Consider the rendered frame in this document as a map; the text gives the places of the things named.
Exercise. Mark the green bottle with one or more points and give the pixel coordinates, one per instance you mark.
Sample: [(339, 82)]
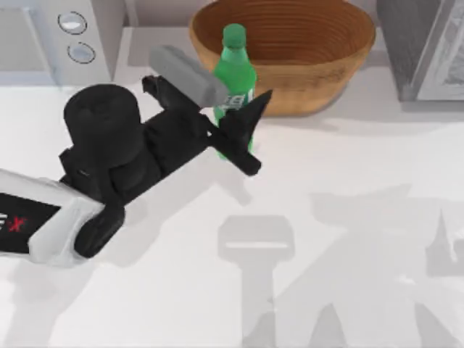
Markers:
[(233, 69)]

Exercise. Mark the pale grey rounded box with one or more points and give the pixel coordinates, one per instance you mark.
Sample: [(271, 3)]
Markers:
[(188, 76)]

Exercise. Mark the brown woven basket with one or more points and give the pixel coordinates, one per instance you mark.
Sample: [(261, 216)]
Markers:
[(308, 83)]

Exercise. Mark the round microwave knob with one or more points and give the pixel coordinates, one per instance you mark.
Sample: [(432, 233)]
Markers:
[(81, 52), (72, 22)]

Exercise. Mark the pale microwave oven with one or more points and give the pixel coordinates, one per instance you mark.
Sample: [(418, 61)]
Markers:
[(40, 47)]

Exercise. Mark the grey cabinet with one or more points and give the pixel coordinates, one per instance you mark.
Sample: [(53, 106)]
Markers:
[(427, 50)]

